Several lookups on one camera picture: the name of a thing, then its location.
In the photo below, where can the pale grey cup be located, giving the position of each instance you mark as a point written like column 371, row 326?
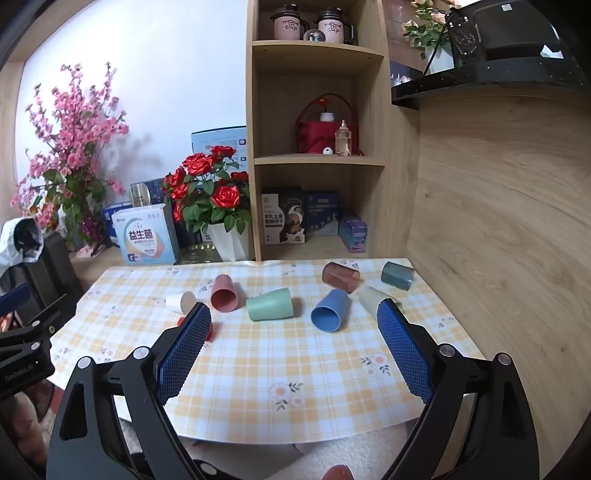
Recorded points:
column 369, row 299

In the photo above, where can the person's right hand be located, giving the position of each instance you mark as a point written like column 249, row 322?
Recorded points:
column 339, row 472

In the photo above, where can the dark teal cup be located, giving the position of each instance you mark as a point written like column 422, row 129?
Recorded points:
column 398, row 275

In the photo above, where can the blue white carton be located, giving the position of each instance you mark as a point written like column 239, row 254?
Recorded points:
column 210, row 138

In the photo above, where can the red gift basket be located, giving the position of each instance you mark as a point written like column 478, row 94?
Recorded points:
column 316, row 134

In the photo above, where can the green cup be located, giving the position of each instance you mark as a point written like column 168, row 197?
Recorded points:
column 270, row 305

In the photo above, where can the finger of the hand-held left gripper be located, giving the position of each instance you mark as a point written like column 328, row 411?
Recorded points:
column 46, row 325
column 14, row 297

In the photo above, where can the small snow globe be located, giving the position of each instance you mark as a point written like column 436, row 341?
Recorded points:
column 316, row 36

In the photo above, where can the dark blue box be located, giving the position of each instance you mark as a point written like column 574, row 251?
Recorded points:
column 322, row 212

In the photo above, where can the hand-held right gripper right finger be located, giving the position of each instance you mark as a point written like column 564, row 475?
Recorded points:
column 406, row 350

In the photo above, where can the brown translucent cup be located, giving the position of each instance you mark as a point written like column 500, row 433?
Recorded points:
column 340, row 276

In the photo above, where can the steel tumbler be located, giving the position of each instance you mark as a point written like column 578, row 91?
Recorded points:
column 139, row 194

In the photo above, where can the pink blossom artificial flowers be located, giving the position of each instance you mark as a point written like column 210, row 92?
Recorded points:
column 69, row 152

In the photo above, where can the white plastic bag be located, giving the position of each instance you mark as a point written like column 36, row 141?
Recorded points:
column 11, row 244

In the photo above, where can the clear perfume bottle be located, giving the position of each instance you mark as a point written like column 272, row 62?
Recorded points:
column 342, row 138

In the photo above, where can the gold foil tray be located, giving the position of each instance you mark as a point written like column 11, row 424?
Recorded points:
column 198, row 254

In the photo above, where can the black bag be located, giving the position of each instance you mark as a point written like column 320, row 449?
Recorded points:
column 55, row 272

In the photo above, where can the blue cup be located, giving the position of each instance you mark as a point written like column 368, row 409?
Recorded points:
column 328, row 311

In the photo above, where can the pink cup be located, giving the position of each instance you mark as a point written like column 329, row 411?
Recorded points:
column 225, row 290

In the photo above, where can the black kitchen appliance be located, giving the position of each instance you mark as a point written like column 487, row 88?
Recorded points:
column 498, row 27

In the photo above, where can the black speckled counter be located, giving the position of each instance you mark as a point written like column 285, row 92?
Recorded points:
column 498, row 78

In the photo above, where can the white flower pot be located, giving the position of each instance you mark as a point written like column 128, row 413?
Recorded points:
column 441, row 60

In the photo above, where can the wooden shelf unit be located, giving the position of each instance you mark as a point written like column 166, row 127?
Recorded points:
column 318, row 60

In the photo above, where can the red artificial rose bouquet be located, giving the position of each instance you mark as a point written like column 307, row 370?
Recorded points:
column 210, row 194

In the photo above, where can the pale pink rose bouquet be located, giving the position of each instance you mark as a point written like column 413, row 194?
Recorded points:
column 427, row 25

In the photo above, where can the dark biscuit box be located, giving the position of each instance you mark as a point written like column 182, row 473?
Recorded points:
column 284, row 217

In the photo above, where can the white beige cup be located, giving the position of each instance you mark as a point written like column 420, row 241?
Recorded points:
column 181, row 301

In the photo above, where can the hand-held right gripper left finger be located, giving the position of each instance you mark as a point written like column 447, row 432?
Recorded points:
column 182, row 355

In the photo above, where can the white supplement box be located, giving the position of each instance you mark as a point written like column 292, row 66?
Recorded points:
column 143, row 235

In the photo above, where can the yellow checkered floral tablecloth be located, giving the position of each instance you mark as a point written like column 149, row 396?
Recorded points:
column 286, row 360

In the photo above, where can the small purple box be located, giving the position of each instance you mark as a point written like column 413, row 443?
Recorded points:
column 353, row 233

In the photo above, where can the red cup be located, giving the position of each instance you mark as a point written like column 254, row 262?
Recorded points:
column 210, row 328

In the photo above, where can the white faceted vase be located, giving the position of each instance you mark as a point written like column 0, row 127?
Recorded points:
column 230, row 242

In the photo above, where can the pink mug with black lid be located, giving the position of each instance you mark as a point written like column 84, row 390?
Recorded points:
column 287, row 23
column 334, row 25

